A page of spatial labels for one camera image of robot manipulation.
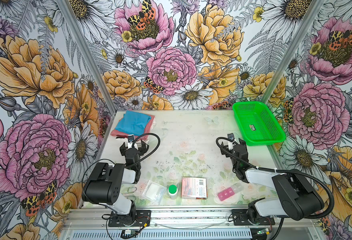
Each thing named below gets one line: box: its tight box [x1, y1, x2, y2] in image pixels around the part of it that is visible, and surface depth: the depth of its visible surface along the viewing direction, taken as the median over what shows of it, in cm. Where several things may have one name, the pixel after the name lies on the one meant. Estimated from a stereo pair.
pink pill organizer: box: [217, 183, 244, 201], surface depth 83 cm
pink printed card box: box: [181, 177, 208, 200], surface depth 81 cm
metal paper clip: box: [122, 186, 137, 194], surface depth 85 cm
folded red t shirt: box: [110, 115, 155, 141], surface depth 104 cm
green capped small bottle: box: [167, 184, 178, 199], surface depth 76 cm
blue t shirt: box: [115, 110, 152, 136], surface depth 105 cm
